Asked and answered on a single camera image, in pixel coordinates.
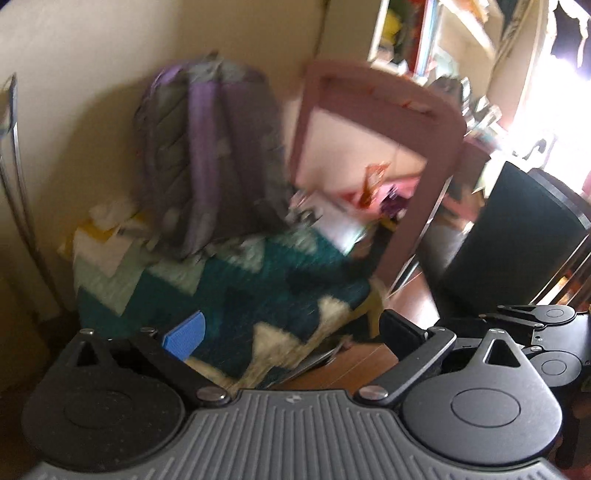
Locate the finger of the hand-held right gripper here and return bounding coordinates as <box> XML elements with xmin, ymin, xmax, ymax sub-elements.
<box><xmin>478</xmin><ymin>305</ymin><xmax>539</xmax><ymax>329</ymax></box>
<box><xmin>450</xmin><ymin>336</ymin><xmax>488</xmax><ymax>352</ymax></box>

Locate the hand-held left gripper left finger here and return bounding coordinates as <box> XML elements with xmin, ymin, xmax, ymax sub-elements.
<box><xmin>69</xmin><ymin>311</ymin><xmax>230</xmax><ymax>409</ymax></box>

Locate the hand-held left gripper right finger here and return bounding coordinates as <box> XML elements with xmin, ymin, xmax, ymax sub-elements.
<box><xmin>355</xmin><ymin>308</ymin><xmax>536</xmax><ymax>409</ymax></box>

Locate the black trash bin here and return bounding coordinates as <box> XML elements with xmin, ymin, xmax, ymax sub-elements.
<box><xmin>436</xmin><ymin>161</ymin><xmax>588</xmax><ymax>319</ymax></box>

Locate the teal patterned blanket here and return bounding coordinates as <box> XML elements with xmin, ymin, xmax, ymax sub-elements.
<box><xmin>58</xmin><ymin>194</ymin><xmax>386</xmax><ymax>391</ymax></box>

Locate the pink wooden chair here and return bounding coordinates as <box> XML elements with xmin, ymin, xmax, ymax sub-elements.
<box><xmin>288</xmin><ymin>59</ymin><xmax>466</xmax><ymax>296</ymax></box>

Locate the purple grey backpack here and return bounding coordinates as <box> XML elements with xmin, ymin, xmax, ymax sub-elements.
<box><xmin>134</xmin><ymin>53</ymin><xmax>296</xmax><ymax>259</ymax></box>

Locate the cluttered white bookshelf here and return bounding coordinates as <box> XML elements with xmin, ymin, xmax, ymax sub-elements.
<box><xmin>367</xmin><ymin>0</ymin><xmax>504</xmax><ymax>81</ymax></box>

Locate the metal chair frame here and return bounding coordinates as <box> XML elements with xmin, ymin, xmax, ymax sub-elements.
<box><xmin>0</xmin><ymin>74</ymin><xmax>65</xmax><ymax>315</ymax></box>

